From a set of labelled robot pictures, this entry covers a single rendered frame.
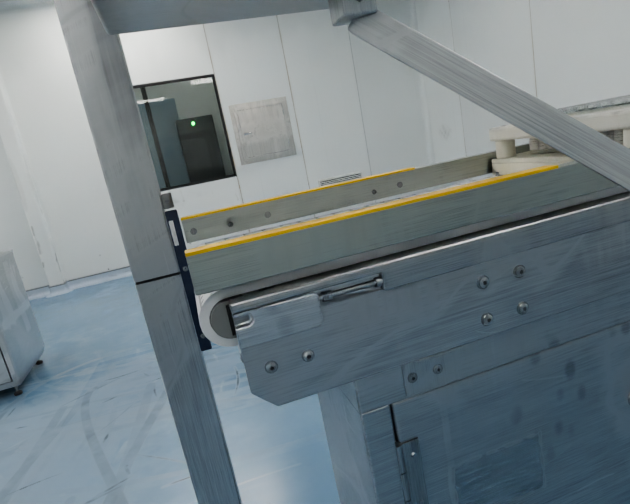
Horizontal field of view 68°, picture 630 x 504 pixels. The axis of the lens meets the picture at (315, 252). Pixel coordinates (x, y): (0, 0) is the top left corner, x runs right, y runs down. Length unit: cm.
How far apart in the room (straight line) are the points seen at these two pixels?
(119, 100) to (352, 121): 550
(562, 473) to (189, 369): 50
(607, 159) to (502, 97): 9
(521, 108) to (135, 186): 46
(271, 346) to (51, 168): 542
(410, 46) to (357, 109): 572
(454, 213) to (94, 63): 46
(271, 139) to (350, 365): 536
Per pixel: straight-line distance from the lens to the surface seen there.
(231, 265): 36
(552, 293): 51
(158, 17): 41
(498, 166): 76
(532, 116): 40
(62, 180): 573
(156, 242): 65
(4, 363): 311
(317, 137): 591
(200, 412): 73
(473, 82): 40
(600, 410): 69
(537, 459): 66
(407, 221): 40
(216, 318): 38
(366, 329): 41
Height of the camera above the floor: 104
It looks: 13 degrees down
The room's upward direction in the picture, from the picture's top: 11 degrees counter-clockwise
